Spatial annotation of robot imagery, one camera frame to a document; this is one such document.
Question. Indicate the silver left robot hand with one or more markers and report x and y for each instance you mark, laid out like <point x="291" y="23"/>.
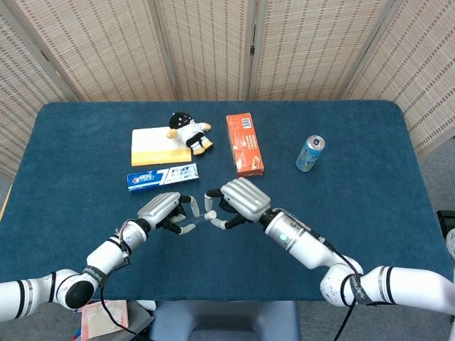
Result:
<point x="160" y="209"/>

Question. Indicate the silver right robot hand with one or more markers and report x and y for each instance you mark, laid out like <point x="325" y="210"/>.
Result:
<point x="247" y="199"/>

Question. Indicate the clear plastic tube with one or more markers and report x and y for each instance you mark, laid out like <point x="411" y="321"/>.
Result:
<point x="199" y="218"/>

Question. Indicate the white rubber stopper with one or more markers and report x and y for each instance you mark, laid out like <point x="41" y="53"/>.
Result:
<point x="210" y="215"/>

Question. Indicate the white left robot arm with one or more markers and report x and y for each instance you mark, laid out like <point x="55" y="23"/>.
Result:
<point x="106" y="254"/>

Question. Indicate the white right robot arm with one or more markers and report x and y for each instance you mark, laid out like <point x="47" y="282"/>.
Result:
<point x="305" y="245"/>

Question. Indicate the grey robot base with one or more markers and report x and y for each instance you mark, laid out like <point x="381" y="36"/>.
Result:
<point x="227" y="319"/>

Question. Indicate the blue white toothpaste box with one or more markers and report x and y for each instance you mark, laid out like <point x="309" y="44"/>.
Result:
<point x="160" y="177"/>

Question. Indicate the orange cardboard box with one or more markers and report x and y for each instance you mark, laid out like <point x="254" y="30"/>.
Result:
<point x="245" y="145"/>

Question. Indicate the white yellow flat box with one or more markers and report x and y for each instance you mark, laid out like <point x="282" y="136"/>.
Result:
<point x="153" y="145"/>

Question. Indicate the dark blue table cloth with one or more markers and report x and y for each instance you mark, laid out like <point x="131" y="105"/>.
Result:
<point x="227" y="263"/>

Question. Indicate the light blue drink can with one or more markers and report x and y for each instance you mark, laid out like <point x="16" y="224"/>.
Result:
<point x="308" y="156"/>

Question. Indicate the black white plush doll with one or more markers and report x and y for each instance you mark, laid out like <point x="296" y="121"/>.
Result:
<point x="188" y="133"/>

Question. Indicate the small white object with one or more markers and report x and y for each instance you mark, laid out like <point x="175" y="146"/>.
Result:
<point x="146" y="304"/>

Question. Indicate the dark grey fabric bag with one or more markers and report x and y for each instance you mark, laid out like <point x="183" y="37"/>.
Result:
<point x="140" y="319"/>

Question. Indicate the pink brown booklet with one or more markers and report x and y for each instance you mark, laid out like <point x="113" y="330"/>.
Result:
<point x="92" y="323"/>

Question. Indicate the yellow strip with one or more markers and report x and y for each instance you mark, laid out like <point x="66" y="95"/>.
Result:
<point x="5" y="206"/>

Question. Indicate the bamboo folding screen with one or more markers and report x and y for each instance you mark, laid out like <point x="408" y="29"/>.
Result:
<point x="213" y="46"/>

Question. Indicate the black box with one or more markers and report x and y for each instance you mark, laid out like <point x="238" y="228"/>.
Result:
<point x="446" y="218"/>

